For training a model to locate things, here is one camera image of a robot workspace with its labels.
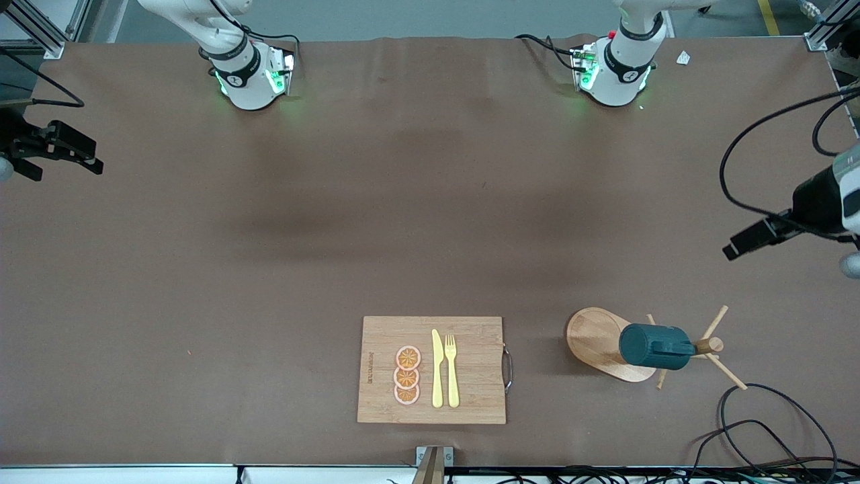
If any bamboo cutting board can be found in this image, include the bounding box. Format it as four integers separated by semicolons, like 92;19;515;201
357;316;514;425

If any wooden mug tree stand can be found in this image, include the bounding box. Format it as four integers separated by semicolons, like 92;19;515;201
566;306;748;391

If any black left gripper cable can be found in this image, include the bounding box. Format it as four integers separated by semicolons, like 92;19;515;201
719;86;860;243

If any metal bracket with post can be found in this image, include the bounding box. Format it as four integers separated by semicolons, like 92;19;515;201
411;446;454;484

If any yellow plastic fork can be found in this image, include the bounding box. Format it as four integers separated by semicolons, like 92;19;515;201
444;334;460;409

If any yellow plastic knife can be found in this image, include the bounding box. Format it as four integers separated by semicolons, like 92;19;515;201
431;329;445;409

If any black right arm base cable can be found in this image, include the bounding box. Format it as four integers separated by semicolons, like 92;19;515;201
208;0;301;65

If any black arm base cable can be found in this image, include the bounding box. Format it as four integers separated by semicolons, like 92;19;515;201
515;32;585;71
208;0;301;65

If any black cable bundle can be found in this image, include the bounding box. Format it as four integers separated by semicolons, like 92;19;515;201
464;465;860;484

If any black left arm base cable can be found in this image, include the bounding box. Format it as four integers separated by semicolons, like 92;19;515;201
515;32;585;71

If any aluminium frame profile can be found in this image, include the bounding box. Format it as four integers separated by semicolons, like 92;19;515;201
803;0;860;52
0;0;91;60

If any teal mug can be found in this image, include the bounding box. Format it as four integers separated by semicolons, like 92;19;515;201
618;323;697;371

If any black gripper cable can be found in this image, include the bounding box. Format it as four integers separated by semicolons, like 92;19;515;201
0;47;86;110
719;86;860;243

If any black looped cable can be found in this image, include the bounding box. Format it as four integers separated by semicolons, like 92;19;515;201
685;419;807;481
719;383;841;471

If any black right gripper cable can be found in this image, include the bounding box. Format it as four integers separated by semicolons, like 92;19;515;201
0;47;86;110

